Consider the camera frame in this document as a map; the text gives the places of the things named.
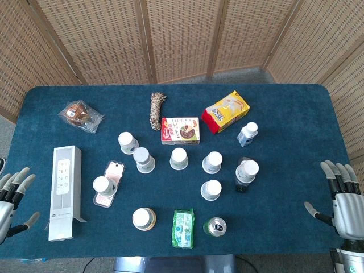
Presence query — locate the bread in clear bag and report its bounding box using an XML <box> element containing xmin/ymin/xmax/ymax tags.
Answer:
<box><xmin>57</xmin><ymin>99</ymin><xmax>105</xmax><ymax>134</ymax></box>

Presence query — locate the pink blister pack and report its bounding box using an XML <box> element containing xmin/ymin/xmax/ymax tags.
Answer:
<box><xmin>93</xmin><ymin>160</ymin><xmax>126</xmax><ymax>209</ymax></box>

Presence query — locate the green drink can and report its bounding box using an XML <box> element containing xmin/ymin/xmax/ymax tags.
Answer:
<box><xmin>202</xmin><ymin>217</ymin><xmax>228</xmax><ymax>237</ymax></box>

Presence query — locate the red pie snack box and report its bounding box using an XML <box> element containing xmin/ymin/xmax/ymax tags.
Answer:
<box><xmin>160</xmin><ymin>117</ymin><xmax>201</xmax><ymax>146</ymax></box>

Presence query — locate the white floral paper cup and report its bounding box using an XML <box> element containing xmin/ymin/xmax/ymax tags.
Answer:
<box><xmin>93</xmin><ymin>176</ymin><xmax>119</xmax><ymax>199</ymax></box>
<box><xmin>169</xmin><ymin>147</ymin><xmax>189</xmax><ymax>171</ymax></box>
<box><xmin>200</xmin><ymin>179</ymin><xmax>222</xmax><ymax>202</ymax></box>
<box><xmin>201</xmin><ymin>151</ymin><xmax>224</xmax><ymax>175</ymax></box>
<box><xmin>132</xmin><ymin>207</ymin><xmax>156</xmax><ymax>230</ymax></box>
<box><xmin>135</xmin><ymin>156</ymin><xmax>156</xmax><ymax>174</ymax></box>
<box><xmin>235</xmin><ymin>159</ymin><xmax>260</xmax><ymax>185</ymax></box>
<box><xmin>118</xmin><ymin>131</ymin><xmax>139</xmax><ymax>155</ymax></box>

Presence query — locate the small white milk bottle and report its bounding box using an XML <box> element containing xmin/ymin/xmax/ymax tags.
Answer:
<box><xmin>236</xmin><ymin>121</ymin><xmax>259</xmax><ymax>148</ymax></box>

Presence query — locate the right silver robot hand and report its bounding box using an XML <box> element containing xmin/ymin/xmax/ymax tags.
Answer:
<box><xmin>303</xmin><ymin>159</ymin><xmax>364</xmax><ymax>241</ymax></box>

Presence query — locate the blue felt table cover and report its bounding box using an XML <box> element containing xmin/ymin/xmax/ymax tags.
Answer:
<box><xmin>0</xmin><ymin>83</ymin><xmax>353</xmax><ymax>260</ymax></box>

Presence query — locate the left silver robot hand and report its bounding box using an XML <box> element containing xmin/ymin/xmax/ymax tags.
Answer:
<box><xmin>0</xmin><ymin>167</ymin><xmax>41</xmax><ymax>245</ymax></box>

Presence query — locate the white power strip box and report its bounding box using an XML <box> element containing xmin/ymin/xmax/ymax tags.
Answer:
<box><xmin>47</xmin><ymin>145</ymin><xmax>88</xmax><ymax>242</ymax></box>

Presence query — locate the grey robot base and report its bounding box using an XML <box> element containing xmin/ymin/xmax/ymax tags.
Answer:
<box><xmin>113</xmin><ymin>254</ymin><xmax>237</xmax><ymax>273</ymax></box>

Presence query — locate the braided rope bundle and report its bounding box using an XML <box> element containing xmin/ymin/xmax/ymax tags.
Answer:
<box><xmin>149</xmin><ymin>92</ymin><xmax>168</xmax><ymax>131</ymax></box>

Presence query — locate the green tissue pack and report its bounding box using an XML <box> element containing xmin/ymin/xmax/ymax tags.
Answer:
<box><xmin>171</xmin><ymin>208</ymin><xmax>195</xmax><ymax>250</ymax></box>

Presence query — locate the dark grey bottle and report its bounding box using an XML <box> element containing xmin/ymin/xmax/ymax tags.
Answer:
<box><xmin>234</xmin><ymin>156</ymin><xmax>258</xmax><ymax>194</ymax></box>

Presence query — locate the yellow red biscuit pack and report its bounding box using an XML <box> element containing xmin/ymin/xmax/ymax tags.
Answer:
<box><xmin>201</xmin><ymin>90</ymin><xmax>251</xmax><ymax>135</ymax></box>

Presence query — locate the woven bamboo folding screen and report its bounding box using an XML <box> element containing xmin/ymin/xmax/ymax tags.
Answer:
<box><xmin>0</xmin><ymin>0</ymin><xmax>364</xmax><ymax>160</ymax></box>

